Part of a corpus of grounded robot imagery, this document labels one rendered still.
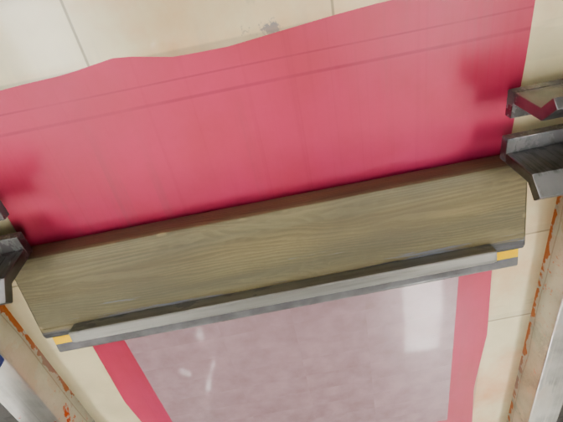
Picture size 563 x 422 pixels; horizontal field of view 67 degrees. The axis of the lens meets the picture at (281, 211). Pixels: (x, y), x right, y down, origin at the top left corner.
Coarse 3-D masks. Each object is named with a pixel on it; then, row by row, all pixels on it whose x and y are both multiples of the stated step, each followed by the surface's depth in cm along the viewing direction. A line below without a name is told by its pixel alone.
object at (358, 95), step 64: (448, 0) 28; (512, 0) 28; (256, 64) 29; (320, 64) 29; (384, 64) 30; (448, 64) 30; (512, 64) 30; (256, 128) 31; (320, 128) 32; (384, 128) 32; (448, 128) 33; (512, 128) 33; (320, 320) 43; (384, 320) 44; (448, 320) 45; (320, 384) 49; (384, 384) 51; (448, 384) 52
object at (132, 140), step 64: (128, 64) 28; (192, 64) 29; (0, 128) 30; (64, 128) 30; (128, 128) 31; (192, 128) 31; (0, 192) 32; (64, 192) 33; (128, 192) 33; (192, 192) 34; (256, 192) 34; (256, 320) 43; (128, 384) 46; (192, 384) 47; (256, 384) 48
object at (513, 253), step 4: (500, 252) 36; (504, 252) 36; (508, 252) 36; (512, 252) 36; (516, 252) 36; (500, 256) 36; (504, 256) 36; (508, 256) 36; (512, 256) 36; (516, 256) 36; (60, 336) 36; (64, 336) 36; (68, 336) 37; (56, 340) 37; (60, 340) 37; (64, 340) 37; (68, 340) 37; (56, 344) 37
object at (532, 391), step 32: (544, 256) 41; (544, 288) 42; (0, 320) 38; (544, 320) 43; (0, 352) 37; (32, 352) 41; (544, 352) 45; (0, 384) 39; (32, 384) 40; (64, 384) 45; (544, 384) 47; (32, 416) 42; (64, 416) 44; (512, 416) 56; (544, 416) 51
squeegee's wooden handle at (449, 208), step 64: (320, 192) 34; (384, 192) 32; (448, 192) 32; (512, 192) 32; (64, 256) 33; (128, 256) 33; (192, 256) 33; (256, 256) 33; (320, 256) 34; (384, 256) 34; (64, 320) 35
